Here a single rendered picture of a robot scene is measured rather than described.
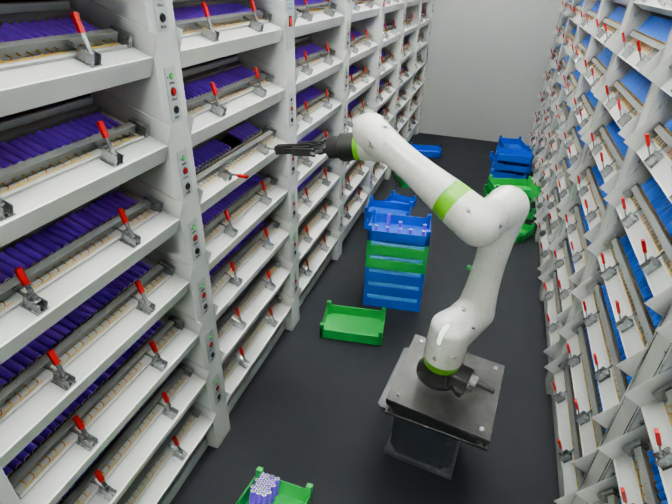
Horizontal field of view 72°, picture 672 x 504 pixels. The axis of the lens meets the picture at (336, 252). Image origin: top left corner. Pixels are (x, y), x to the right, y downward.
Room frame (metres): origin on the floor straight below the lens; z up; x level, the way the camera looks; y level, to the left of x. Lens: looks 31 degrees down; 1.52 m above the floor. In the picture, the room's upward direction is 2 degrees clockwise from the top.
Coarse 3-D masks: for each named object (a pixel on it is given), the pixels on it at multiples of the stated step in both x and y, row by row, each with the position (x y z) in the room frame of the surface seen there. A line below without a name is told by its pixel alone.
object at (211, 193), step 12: (252, 120) 1.80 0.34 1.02; (264, 120) 1.78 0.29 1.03; (276, 132) 1.77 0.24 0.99; (288, 132) 1.75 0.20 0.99; (240, 144) 1.61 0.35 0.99; (276, 144) 1.71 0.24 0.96; (252, 156) 1.56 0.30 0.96; (264, 156) 1.59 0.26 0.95; (276, 156) 1.70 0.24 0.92; (228, 168) 1.42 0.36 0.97; (240, 168) 1.45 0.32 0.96; (252, 168) 1.49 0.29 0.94; (216, 180) 1.33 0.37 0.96; (240, 180) 1.42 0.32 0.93; (204, 192) 1.25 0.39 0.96; (216, 192) 1.27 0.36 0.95; (228, 192) 1.35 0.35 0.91; (204, 204) 1.21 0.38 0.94
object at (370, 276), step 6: (366, 270) 1.99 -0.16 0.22; (366, 276) 1.99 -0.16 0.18; (372, 276) 1.98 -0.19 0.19; (378, 276) 1.98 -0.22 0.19; (384, 276) 1.97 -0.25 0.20; (390, 276) 1.97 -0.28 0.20; (396, 276) 1.96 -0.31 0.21; (402, 276) 1.96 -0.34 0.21; (408, 276) 1.95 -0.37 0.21; (420, 276) 1.94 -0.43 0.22; (384, 282) 1.97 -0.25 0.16; (390, 282) 1.97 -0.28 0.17; (396, 282) 1.96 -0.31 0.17; (402, 282) 1.96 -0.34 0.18; (408, 282) 1.95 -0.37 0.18; (414, 282) 1.95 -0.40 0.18; (420, 282) 1.94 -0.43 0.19
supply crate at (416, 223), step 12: (372, 216) 2.14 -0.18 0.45; (384, 216) 2.17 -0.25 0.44; (396, 216) 2.16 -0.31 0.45; (408, 216) 2.15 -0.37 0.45; (372, 228) 2.10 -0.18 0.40; (384, 228) 2.11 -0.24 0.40; (396, 228) 2.11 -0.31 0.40; (408, 228) 2.11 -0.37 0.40; (420, 228) 2.12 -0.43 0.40; (384, 240) 1.98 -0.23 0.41; (396, 240) 1.97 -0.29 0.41; (408, 240) 1.96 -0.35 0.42; (420, 240) 1.95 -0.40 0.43
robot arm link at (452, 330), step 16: (432, 320) 1.16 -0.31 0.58; (448, 320) 1.14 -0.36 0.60; (464, 320) 1.15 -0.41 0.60; (480, 320) 1.18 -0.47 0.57; (432, 336) 1.12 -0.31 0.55; (448, 336) 1.09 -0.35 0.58; (464, 336) 1.09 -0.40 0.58; (432, 352) 1.11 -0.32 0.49; (448, 352) 1.08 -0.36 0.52; (464, 352) 1.10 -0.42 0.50; (432, 368) 1.11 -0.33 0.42; (448, 368) 1.09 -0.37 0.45
